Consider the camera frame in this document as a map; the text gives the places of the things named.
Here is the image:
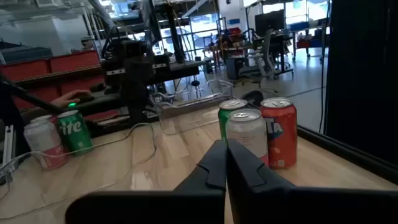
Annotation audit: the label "grey office chair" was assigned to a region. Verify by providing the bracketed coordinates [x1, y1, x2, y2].
[239, 29, 277, 85]

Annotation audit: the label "red storage crates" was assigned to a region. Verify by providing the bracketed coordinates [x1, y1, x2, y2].
[0, 49, 105, 110]

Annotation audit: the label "black side desk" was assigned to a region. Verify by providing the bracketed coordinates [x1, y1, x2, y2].
[18, 91, 128, 125]

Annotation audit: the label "black partition screen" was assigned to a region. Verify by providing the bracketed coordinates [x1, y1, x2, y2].
[325, 0, 398, 164]

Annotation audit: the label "black computer monitor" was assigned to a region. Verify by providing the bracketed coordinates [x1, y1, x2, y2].
[254, 9, 285, 37]

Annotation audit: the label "green Sprite soda can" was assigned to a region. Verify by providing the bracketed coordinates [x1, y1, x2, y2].
[217, 98, 249, 142]
[57, 110, 95, 156]

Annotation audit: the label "person's hand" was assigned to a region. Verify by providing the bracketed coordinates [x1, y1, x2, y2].
[50, 89, 93, 108]

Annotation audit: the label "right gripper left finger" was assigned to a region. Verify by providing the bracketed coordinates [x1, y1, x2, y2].
[64, 139, 227, 224]

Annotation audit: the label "pink and white soda can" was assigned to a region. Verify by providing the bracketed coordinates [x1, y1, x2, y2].
[225, 108, 270, 167]
[23, 119, 69, 170]

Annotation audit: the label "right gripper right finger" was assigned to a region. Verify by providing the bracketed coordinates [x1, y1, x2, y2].
[226, 139, 398, 224]

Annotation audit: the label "white metal bracket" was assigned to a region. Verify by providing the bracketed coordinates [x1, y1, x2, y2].
[1, 124, 16, 166]

